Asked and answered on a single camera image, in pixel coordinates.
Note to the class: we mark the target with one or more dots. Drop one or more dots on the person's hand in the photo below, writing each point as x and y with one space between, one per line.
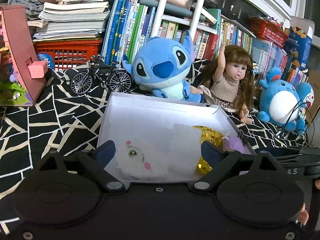
304 216

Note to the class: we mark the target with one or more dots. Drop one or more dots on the black patterned cloth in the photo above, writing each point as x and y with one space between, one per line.
64 123

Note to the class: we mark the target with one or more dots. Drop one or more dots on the blue Stitch plush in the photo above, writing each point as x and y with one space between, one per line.
161 66

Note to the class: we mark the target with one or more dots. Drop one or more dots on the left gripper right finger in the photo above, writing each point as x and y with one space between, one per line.
221 163

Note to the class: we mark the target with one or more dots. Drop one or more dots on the white shelf frame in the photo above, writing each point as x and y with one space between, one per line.
181 12

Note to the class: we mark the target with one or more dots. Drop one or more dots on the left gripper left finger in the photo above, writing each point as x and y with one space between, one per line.
93 164

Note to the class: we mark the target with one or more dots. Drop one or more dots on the Doraemon plush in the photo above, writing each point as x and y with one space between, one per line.
306 96

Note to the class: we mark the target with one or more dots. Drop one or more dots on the black model bicycle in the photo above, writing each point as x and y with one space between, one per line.
107 76

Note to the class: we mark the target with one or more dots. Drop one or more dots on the blue round plush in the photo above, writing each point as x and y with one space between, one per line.
279 103

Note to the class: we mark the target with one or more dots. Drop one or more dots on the brown hair doll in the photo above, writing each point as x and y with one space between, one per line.
228 82

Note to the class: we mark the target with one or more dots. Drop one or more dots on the purple fluffy pompom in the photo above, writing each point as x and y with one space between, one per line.
234 143

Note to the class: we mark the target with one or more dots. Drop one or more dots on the pink wooden house model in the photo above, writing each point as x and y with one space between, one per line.
22 74

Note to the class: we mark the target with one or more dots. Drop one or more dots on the gold sequin bow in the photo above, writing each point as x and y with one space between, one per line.
212 136

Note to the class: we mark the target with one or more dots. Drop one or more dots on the row of upright books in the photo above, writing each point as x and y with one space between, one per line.
129 25

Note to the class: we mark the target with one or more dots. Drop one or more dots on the white cardboard box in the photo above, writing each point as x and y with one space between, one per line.
167 125

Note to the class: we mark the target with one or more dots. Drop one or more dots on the stack of books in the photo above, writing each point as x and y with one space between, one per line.
72 19

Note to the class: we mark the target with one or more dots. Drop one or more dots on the red plastic basket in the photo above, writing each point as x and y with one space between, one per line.
64 54

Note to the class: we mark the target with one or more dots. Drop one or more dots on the white plush toy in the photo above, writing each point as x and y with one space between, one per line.
138 160

